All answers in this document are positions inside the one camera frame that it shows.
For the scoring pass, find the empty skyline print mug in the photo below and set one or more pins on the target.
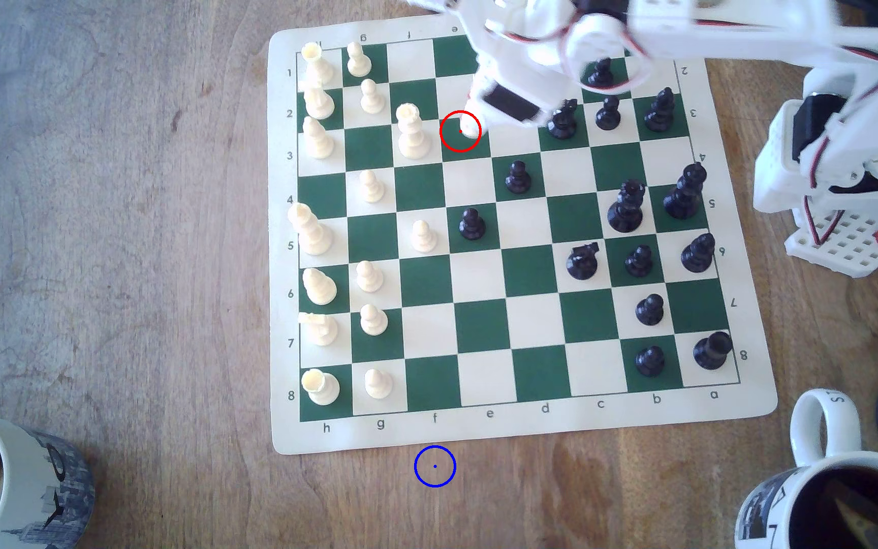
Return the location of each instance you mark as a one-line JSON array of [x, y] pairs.
[[27, 473]]

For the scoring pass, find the white chess rook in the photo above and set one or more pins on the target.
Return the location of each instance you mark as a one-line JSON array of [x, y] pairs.
[[315, 65], [321, 387]]

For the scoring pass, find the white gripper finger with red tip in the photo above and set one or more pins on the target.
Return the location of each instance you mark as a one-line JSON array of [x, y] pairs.
[[511, 122], [485, 84]]

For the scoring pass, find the white chess bishop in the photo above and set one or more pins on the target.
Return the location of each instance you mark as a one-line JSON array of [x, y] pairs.
[[318, 141], [319, 288]]

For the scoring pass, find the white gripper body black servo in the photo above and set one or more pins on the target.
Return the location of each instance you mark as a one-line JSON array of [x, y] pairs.
[[510, 104]]

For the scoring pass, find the green white chess mat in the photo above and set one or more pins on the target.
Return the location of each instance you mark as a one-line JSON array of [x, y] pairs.
[[477, 324]]

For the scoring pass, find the white chess queen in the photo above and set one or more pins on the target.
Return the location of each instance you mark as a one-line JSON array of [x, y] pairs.
[[411, 133]]

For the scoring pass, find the black chess bishop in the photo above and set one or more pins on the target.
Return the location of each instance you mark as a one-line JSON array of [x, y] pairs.
[[659, 113], [697, 255]]

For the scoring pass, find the white chess knight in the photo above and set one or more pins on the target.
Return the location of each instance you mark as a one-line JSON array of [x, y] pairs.
[[318, 103], [320, 329]]

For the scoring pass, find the black chess king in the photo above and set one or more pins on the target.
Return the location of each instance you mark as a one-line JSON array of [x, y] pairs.
[[683, 194]]

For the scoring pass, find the black chess queen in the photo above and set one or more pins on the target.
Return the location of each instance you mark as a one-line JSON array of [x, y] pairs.
[[626, 210]]

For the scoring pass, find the skyline print mug with tea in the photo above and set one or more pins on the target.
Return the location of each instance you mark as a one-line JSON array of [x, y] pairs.
[[770, 503]]

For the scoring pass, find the black chess pawn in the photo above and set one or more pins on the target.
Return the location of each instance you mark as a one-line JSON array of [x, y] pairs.
[[601, 76], [649, 363], [639, 262], [517, 178], [607, 114], [472, 226], [649, 311]]

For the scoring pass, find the black chess knight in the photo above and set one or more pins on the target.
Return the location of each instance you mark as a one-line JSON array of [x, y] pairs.
[[582, 263], [562, 126]]

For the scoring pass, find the white chess king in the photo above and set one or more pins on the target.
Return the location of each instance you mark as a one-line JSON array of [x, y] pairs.
[[311, 232]]

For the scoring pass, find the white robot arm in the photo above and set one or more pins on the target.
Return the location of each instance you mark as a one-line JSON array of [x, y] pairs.
[[751, 38]]

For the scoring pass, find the white chess pawn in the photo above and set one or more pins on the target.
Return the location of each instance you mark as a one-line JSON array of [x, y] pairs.
[[369, 278], [424, 238], [378, 384], [359, 61], [370, 188], [371, 99], [373, 322], [469, 129]]

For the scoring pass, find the black chess rook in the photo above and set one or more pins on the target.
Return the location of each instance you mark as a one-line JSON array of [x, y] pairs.
[[712, 352]]

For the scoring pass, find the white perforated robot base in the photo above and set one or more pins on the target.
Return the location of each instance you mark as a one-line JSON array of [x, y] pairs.
[[850, 244]]

